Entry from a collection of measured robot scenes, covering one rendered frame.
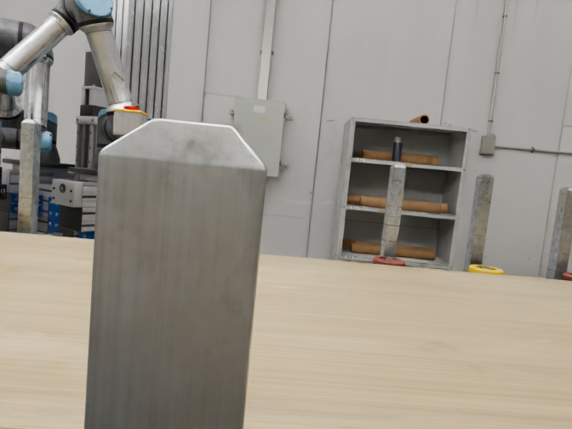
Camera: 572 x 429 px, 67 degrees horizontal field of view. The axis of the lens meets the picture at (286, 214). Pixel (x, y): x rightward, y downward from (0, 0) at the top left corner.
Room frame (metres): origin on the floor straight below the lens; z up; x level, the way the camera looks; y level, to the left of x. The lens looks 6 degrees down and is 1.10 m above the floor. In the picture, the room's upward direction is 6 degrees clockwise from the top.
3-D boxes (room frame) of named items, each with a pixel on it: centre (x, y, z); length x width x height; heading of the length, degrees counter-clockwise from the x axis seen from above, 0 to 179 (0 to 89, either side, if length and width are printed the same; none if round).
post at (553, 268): (1.24, -0.80, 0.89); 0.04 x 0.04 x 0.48; 3
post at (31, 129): (1.16, 0.70, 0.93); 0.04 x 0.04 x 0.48; 3
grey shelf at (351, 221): (3.46, -0.86, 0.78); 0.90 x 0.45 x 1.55; 89
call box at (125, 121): (1.18, 0.44, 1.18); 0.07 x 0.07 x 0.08; 3
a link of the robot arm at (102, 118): (1.70, 0.69, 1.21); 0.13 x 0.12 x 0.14; 44
